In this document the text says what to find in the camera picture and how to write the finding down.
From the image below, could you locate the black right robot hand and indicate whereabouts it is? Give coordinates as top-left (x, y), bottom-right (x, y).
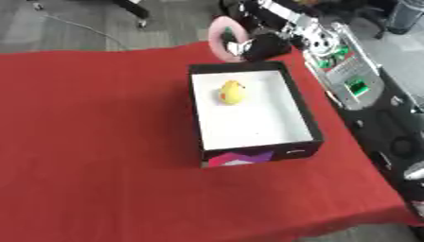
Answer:
top-left (226, 28), bottom-right (305, 62)

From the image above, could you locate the pink ring toy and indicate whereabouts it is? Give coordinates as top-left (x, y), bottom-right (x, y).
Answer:
top-left (206, 15), bottom-right (249, 63)

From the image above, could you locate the black box white inside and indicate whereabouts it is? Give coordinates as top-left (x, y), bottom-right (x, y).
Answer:
top-left (186, 60), bottom-right (327, 169)

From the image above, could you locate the yellow toy pear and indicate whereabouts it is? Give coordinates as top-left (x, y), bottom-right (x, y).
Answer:
top-left (217, 79), bottom-right (249, 106)

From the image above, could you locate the black office chair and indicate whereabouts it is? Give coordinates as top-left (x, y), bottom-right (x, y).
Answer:
top-left (219, 0), bottom-right (401, 41)

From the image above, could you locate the black chair base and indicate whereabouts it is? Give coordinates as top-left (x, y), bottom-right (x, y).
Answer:
top-left (109, 0), bottom-right (152, 29)

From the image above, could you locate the grey bin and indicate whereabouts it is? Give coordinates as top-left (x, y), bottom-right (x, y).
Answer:
top-left (384, 0), bottom-right (424, 36)

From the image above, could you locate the white floor cable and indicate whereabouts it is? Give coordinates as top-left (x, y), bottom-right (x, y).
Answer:
top-left (41, 13), bottom-right (133, 51)

